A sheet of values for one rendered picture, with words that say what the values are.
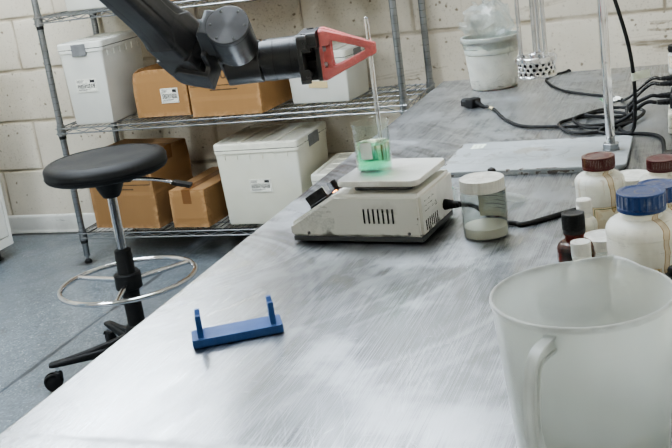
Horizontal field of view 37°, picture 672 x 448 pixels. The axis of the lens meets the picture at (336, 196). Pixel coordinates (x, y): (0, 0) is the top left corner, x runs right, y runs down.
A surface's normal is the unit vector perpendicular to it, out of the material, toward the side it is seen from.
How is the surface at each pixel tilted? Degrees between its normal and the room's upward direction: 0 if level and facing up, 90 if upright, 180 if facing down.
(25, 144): 90
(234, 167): 92
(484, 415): 0
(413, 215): 90
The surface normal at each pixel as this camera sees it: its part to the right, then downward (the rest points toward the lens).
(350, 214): -0.42, 0.29
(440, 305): -0.13, -0.96
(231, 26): -0.15, -0.38
